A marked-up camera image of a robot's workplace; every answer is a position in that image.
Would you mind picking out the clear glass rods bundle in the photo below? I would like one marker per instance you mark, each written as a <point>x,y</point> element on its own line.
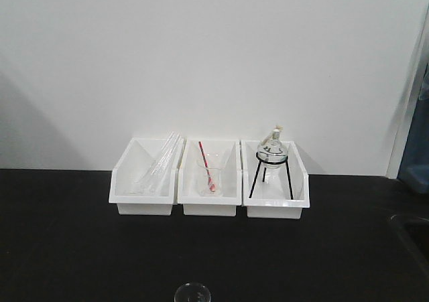
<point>148,184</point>

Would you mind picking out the small glass beaker in bin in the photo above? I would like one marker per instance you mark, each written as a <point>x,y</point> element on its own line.
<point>215,166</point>

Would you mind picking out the white plastic bin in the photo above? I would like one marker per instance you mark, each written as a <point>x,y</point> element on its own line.
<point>134,163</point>
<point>231,179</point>
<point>271,198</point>

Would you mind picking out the glass alcohol lamp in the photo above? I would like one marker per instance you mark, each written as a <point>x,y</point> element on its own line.
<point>271,150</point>

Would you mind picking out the black wire tripod stand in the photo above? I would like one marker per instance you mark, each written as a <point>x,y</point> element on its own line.
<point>287,178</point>

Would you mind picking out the left white plastic bin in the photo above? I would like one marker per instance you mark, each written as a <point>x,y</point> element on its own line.
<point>134,163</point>

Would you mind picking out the right white plastic bin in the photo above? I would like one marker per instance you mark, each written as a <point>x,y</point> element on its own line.
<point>271,198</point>

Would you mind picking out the red stirring rod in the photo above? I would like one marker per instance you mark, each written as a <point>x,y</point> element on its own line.
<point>211,185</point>

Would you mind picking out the clear glass beaker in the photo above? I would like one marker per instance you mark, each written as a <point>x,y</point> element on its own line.
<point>192,292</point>

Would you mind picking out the middle white plastic bin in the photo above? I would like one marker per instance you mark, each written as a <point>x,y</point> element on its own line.
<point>231,179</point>

